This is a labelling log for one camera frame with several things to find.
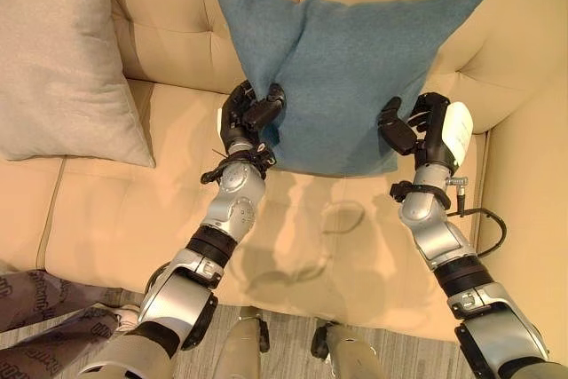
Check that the silver robot leg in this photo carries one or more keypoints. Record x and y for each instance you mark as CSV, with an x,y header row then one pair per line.
x,y
242,343
350,352

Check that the beige grey square cushion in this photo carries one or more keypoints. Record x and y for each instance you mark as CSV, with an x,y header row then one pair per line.
x,y
62,73

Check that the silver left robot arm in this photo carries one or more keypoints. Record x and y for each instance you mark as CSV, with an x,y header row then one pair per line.
x,y
208,259

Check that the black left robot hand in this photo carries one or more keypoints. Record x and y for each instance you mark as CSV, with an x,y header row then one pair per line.
x,y
242,119

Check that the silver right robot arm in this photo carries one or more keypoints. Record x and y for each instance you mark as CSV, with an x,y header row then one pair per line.
x,y
461,272

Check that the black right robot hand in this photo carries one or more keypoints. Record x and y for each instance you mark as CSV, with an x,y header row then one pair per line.
x,y
432,130

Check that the silver right robot leg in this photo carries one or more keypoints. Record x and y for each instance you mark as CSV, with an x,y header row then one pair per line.
x,y
350,352

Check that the cream leather sofa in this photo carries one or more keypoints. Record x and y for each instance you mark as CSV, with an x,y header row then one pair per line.
x,y
310,139

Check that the silver left robot leg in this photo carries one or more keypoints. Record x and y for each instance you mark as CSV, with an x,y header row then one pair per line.
x,y
242,343

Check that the person's white shoe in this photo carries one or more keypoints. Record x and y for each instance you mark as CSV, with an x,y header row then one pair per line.
x,y
126,317

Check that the blue square cushion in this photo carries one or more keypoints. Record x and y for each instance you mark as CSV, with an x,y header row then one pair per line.
x,y
341,81

